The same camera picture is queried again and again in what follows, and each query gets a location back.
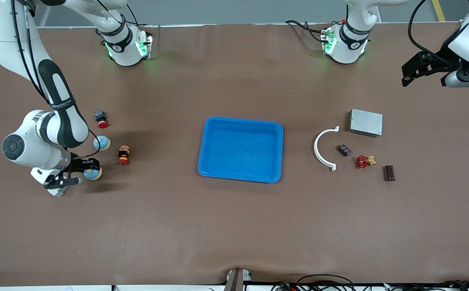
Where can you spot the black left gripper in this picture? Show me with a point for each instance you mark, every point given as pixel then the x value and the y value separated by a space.
pixel 438 63

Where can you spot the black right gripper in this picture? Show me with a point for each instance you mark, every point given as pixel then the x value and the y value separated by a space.
pixel 77 164

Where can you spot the light blue call bell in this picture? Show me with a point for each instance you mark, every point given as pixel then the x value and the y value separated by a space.
pixel 94 175
pixel 103 143

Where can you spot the plain brown capacitor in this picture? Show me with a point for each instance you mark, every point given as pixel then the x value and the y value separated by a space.
pixel 389 173

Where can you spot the printed dark capacitor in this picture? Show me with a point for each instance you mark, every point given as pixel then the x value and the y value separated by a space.
pixel 344 150

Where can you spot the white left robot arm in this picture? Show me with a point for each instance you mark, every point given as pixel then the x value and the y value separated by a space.
pixel 351 40

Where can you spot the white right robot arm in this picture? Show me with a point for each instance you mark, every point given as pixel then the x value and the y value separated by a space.
pixel 60 101

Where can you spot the red orange emergency button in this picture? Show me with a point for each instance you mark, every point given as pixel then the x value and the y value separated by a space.
pixel 123 155

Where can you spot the white circuit breaker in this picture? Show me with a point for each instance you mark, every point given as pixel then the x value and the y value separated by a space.
pixel 58 193

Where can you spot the black red push button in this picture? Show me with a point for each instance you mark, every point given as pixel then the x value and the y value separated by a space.
pixel 101 119

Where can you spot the grey metal power supply box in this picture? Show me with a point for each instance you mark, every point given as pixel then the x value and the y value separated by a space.
pixel 366 122

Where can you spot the red brass valve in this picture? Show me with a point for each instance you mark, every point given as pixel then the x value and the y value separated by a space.
pixel 362 162

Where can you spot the white curved pipe clip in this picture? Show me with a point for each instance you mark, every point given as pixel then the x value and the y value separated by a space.
pixel 315 148

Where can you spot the blue plastic tray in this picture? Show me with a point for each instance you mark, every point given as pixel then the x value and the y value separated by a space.
pixel 240 149

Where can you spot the grey metal bracket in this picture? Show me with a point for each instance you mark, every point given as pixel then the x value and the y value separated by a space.
pixel 236 279

